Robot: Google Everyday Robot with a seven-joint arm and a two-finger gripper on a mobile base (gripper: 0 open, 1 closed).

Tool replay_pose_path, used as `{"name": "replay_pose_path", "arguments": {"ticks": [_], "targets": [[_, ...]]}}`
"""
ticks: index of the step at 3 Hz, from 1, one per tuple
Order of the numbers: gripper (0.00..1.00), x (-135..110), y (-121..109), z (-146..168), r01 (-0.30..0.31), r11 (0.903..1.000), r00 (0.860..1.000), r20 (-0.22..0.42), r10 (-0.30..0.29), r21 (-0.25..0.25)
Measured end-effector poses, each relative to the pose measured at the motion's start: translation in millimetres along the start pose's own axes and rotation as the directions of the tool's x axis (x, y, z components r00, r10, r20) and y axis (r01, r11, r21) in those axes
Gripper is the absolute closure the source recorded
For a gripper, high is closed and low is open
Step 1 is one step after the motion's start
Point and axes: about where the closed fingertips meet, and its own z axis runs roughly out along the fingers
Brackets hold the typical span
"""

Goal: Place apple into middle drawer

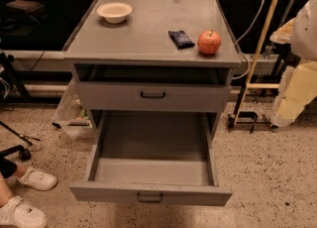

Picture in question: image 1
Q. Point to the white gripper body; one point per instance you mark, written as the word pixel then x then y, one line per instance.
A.
pixel 305 35

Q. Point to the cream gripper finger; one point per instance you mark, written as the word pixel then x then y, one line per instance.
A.
pixel 297 89

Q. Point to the red apple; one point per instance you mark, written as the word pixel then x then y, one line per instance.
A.
pixel 209 42

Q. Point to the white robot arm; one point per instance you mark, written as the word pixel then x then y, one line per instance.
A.
pixel 304 34

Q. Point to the grey drawer cabinet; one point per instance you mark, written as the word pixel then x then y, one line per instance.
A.
pixel 140 51

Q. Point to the grey open drawer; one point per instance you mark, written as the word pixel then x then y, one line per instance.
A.
pixel 153 157

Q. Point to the grey upper closed drawer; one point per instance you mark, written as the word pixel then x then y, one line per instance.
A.
pixel 152 97

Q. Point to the dark blue snack packet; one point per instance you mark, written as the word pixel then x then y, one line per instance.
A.
pixel 181 40

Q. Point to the white bowl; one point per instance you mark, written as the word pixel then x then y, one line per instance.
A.
pixel 115 12

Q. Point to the clear plastic bag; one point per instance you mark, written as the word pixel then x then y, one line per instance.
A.
pixel 71 117

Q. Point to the white sneaker upper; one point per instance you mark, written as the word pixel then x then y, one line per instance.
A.
pixel 38 179

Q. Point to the black chair caster leg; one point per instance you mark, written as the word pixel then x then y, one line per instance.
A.
pixel 24 153

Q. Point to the person's leg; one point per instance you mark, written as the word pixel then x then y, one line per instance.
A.
pixel 8 169

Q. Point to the yellow wooden ladder frame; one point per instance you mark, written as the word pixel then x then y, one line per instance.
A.
pixel 238 113

